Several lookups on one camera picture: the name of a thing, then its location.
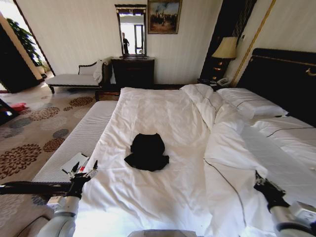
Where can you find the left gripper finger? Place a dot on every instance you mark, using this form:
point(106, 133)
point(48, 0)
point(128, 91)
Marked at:
point(74, 170)
point(92, 169)

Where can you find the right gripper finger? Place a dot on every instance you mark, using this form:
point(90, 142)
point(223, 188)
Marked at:
point(277, 187)
point(259, 178)

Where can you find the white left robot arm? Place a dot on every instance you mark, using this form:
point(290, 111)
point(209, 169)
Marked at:
point(63, 217)

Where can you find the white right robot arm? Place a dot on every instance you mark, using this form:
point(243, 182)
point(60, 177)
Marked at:
point(293, 222)

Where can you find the white ribbed bed bench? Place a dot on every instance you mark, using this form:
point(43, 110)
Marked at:
point(81, 133)

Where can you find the small black object on bed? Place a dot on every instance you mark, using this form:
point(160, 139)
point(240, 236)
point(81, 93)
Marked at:
point(279, 116)

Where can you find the dark bed headboard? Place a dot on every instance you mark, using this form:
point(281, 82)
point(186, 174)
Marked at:
point(279, 81)

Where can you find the white booklet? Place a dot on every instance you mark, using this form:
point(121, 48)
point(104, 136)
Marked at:
point(74, 163)

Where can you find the black garment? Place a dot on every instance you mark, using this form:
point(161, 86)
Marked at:
point(148, 153)

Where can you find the white pillow with dark piping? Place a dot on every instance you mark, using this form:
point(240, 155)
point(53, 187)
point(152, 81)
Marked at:
point(249, 101)

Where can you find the red floor object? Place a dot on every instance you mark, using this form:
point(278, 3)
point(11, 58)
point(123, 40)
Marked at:
point(18, 106)

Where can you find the white duvet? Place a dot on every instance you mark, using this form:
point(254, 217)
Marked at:
point(158, 111)

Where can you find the black floor device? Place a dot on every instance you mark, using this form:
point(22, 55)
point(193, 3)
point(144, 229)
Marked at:
point(6, 112)

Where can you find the white chaise longue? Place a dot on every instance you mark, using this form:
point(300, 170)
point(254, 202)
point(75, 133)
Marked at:
point(71, 80)

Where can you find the robot front shell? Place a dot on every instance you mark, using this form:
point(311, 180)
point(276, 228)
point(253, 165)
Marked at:
point(160, 233)

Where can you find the white cloth on chaise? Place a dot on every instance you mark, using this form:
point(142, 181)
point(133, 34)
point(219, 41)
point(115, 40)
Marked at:
point(98, 71)

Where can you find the white telephone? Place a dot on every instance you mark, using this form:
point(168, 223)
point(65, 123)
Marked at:
point(223, 81)

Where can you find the dark wooden dresser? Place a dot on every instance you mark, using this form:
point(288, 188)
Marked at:
point(133, 72)

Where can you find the dark nightstand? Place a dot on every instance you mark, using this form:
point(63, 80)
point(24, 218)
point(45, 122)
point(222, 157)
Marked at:
point(206, 82)

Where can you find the dark wooden cabinet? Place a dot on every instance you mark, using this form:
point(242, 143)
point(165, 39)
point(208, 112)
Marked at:
point(14, 64)

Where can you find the person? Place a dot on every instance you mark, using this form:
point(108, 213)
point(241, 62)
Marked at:
point(125, 43)

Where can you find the table lamp with cream shade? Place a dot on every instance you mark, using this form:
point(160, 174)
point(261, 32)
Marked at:
point(225, 49)

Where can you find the green potted plant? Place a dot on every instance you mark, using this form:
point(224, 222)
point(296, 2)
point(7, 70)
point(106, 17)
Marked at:
point(26, 39)

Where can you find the gold framed painting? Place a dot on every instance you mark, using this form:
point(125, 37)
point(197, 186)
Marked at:
point(164, 16)

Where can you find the dark framed wall mirror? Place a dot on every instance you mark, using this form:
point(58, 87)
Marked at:
point(130, 32)

